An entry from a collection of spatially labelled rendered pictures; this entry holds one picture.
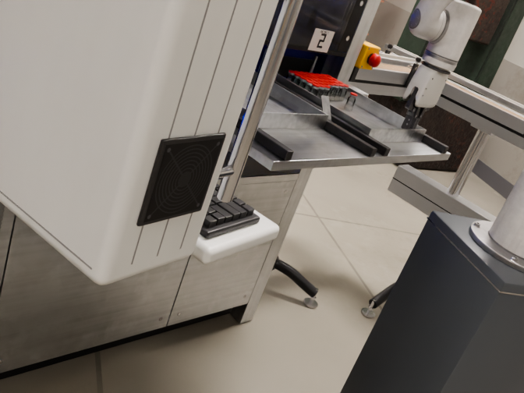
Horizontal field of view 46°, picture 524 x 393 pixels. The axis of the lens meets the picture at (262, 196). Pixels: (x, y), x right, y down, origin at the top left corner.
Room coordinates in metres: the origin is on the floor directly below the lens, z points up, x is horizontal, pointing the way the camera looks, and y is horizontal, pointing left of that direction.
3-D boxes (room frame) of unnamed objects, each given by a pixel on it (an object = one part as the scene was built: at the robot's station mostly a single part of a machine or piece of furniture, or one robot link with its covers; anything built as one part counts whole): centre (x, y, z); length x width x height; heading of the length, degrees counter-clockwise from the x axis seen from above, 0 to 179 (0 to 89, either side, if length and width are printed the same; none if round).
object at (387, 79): (2.25, -0.20, 0.92); 0.69 x 0.15 x 0.16; 142
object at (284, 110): (1.40, 0.14, 0.90); 0.34 x 0.26 x 0.04; 52
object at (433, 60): (1.59, -0.29, 1.09); 0.09 x 0.08 x 0.03; 142
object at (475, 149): (2.38, -0.71, 0.46); 0.09 x 0.09 x 0.77; 52
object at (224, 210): (0.99, 0.20, 0.82); 0.40 x 0.14 x 0.02; 61
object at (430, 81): (1.59, -0.29, 1.03); 0.10 x 0.07 x 0.11; 142
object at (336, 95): (1.68, -0.06, 0.90); 0.18 x 0.02 x 0.05; 142
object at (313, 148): (1.49, -0.02, 0.87); 0.70 x 0.48 x 0.02; 142
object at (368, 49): (1.94, -0.13, 1.00); 0.08 x 0.07 x 0.07; 52
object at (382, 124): (1.63, -0.13, 0.90); 0.34 x 0.26 x 0.04; 52
